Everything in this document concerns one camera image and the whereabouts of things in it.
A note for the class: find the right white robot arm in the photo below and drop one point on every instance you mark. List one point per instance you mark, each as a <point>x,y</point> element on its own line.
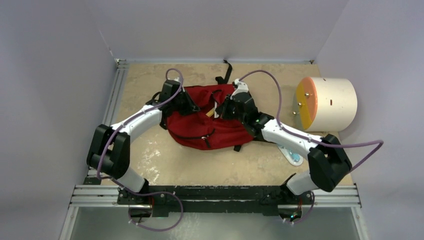
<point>328,163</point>

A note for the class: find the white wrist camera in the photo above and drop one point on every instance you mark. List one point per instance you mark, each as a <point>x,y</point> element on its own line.
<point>181,84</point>
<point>239,87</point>

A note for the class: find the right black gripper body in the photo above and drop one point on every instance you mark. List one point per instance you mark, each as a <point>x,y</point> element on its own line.
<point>229,112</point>

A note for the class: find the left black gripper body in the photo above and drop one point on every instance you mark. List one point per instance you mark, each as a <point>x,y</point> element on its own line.
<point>178,103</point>

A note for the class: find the red backpack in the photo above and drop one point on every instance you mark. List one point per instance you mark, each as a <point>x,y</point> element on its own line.
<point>201,132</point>

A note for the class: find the white cylinder with coloured disc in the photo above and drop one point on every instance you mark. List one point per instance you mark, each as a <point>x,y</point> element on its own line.
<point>323,104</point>

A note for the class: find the aluminium frame rails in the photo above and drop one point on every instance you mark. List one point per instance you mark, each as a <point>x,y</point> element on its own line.
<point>172,184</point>

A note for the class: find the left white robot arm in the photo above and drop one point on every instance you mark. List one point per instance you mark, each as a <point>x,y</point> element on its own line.
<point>109,152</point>

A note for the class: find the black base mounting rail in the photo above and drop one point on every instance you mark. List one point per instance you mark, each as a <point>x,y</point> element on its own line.
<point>268,200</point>

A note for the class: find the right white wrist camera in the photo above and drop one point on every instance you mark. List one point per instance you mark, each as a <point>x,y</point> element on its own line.
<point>239,87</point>

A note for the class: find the light blue pencil case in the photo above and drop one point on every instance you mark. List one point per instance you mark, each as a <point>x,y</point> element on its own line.
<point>292,157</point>

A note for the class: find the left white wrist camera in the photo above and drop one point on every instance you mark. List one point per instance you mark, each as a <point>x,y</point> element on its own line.
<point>181,84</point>

